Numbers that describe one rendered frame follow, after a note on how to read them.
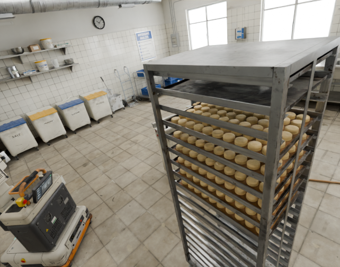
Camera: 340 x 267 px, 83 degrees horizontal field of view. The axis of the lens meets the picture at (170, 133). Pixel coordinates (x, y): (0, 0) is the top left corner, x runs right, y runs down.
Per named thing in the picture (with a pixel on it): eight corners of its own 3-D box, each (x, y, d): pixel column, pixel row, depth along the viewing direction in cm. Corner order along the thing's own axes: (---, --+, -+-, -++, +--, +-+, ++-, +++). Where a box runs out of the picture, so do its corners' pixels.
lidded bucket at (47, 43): (53, 47, 464) (50, 38, 454) (56, 47, 447) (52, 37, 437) (43, 50, 450) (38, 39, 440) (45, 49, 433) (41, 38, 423)
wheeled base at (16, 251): (94, 216, 244) (87, 202, 233) (69, 272, 189) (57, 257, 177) (46, 220, 253) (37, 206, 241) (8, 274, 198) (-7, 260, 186)
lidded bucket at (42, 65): (48, 69, 467) (44, 60, 457) (51, 69, 450) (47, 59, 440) (37, 71, 453) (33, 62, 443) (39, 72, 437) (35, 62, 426)
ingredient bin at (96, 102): (97, 125, 520) (87, 97, 484) (89, 119, 565) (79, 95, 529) (115, 117, 548) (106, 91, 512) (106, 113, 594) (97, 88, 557)
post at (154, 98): (186, 260, 173) (142, 63, 92) (188, 258, 174) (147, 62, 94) (188, 263, 171) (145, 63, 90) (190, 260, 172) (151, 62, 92)
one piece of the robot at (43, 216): (83, 212, 235) (51, 157, 196) (57, 259, 187) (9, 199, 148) (57, 214, 239) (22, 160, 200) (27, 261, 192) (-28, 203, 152)
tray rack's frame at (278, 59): (186, 267, 176) (140, 64, 92) (220, 229, 202) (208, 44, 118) (252, 339, 130) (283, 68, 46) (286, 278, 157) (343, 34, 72)
